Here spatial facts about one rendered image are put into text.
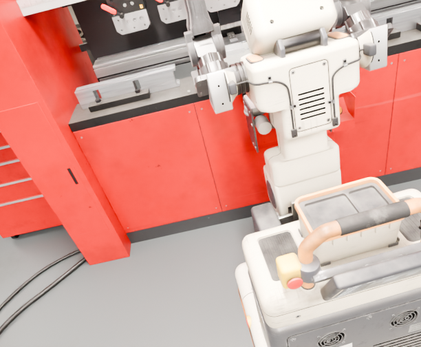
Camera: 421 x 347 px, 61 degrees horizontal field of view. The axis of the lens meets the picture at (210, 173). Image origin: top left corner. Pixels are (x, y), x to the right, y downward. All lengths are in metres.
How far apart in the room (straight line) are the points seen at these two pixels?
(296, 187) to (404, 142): 1.14
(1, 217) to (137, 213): 0.96
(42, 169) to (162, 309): 0.91
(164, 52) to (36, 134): 0.78
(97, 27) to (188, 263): 1.44
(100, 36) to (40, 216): 1.20
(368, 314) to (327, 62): 0.66
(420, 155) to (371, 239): 1.44
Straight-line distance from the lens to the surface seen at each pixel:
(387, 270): 0.81
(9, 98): 1.74
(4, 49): 1.66
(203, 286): 1.98
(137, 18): 1.71
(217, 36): 1.08
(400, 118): 2.13
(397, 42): 1.94
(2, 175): 2.46
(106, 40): 2.33
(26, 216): 2.64
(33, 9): 1.80
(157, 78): 1.81
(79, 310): 2.19
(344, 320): 1.08
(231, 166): 1.95
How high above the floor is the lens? 1.60
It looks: 38 degrees down
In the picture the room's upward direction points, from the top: 15 degrees counter-clockwise
